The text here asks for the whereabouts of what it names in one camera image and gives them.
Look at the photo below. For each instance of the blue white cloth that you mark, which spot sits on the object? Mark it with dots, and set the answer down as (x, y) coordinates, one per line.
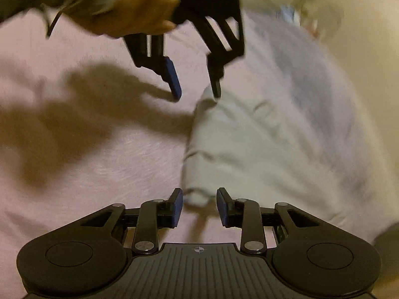
(290, 14)

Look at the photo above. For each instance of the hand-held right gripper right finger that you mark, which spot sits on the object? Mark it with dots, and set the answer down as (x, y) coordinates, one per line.
(222, 207)

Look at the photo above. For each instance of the person's left hand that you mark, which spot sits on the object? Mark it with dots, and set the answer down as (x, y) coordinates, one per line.
(137, 12)

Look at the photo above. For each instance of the cream garment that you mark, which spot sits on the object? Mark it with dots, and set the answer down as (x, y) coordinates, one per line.
(249, 149)

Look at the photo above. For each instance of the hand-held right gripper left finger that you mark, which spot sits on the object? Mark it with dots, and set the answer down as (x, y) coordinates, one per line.
(178, 207)

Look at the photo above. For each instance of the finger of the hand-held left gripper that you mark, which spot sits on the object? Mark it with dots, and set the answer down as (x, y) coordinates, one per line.
(216, 71)
(173, 78)

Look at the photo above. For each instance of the pink bed sheet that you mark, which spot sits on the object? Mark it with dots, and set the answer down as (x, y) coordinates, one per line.
(87, 177)

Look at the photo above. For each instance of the grey fleece blanket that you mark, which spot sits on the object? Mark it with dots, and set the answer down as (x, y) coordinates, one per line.
(311, 74)

